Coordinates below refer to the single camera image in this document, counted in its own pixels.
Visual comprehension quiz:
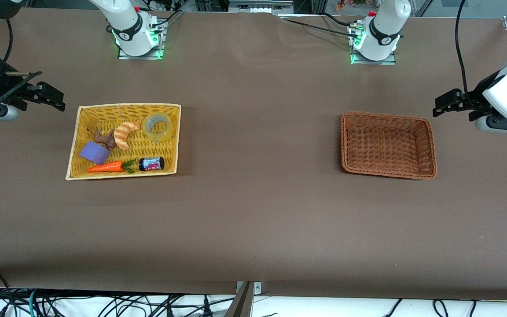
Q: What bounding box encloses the grey metal bar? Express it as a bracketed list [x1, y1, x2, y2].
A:
[224, 282, 255, 317]

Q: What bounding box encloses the brown wicker basket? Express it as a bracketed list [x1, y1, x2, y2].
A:
[341, 111, 438, 180]

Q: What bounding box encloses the brown root-shaped toy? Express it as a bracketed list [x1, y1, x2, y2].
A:
[86, 128, 118, 150]

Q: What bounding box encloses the toy croissant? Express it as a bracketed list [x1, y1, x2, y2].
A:
[113, 121, 142, 151]

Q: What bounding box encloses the yellow woven basket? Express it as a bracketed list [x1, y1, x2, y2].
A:
[65, 103, 182, 181]

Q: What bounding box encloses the purple block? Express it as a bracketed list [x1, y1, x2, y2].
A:
[80, 141, 110, 166]

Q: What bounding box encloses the orange toy carrot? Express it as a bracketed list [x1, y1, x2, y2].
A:
[87, 158, 137, 174]

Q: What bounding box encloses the small black printed can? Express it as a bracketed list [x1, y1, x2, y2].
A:
[139, 156, 165, 172]

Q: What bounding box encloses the metal table bracket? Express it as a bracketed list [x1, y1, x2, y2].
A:
[236, 281, 263, 295]

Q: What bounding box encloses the clear yellowish tape roll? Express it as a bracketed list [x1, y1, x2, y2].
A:
[142, 113, 175, 144]

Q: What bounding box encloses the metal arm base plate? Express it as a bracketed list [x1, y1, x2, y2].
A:
[349, 22, 397, 66]
[117, 18, 166, 60]

